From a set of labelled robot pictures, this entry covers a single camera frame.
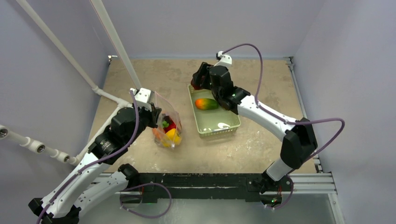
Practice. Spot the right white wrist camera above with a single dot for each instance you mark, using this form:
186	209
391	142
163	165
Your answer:
223	60

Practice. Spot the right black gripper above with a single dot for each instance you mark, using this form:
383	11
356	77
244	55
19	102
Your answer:
201	76

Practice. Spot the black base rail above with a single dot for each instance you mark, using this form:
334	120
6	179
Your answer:
250	187

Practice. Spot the clear pink zip bag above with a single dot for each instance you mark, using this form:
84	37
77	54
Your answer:
167	109

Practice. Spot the red tomato toy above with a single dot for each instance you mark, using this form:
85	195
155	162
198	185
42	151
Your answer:
168	126

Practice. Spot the yellow bell pepper toy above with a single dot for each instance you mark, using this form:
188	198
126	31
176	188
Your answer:
171	139

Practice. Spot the light green plastic basket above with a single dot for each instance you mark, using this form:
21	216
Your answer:
212	124

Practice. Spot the orange fruit toy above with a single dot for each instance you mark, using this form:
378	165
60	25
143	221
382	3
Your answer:
158	133

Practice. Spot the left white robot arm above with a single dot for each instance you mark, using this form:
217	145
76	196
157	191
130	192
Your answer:
68	202

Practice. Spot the dark mangosteen toy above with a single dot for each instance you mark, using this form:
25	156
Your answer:
168	119

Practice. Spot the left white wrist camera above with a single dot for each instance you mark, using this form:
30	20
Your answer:
143	98

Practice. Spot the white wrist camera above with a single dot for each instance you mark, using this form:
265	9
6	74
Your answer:
223	60
143	98

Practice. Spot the aluminium frame rail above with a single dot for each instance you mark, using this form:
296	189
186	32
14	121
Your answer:
320	183

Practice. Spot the orange green mango toy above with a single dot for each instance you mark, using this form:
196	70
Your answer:
206	104

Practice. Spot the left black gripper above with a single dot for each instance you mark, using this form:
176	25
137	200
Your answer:
153	115

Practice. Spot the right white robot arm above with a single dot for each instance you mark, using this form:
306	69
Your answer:
297	136

